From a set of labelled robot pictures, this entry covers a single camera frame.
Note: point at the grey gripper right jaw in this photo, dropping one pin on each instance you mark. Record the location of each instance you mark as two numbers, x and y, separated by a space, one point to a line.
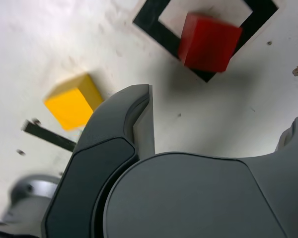
201 198

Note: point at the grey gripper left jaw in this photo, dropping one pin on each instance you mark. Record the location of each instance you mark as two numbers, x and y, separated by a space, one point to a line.
89 186

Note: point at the yellow cube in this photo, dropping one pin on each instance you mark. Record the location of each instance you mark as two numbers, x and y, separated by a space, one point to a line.
69 109

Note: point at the red cube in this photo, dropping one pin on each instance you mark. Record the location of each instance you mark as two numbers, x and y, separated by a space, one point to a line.
208 42

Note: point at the black tape square outline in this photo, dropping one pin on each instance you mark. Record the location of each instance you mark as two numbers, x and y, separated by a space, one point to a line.
154 29

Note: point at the black tape strip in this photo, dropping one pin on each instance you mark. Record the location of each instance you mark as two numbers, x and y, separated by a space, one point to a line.
47 135

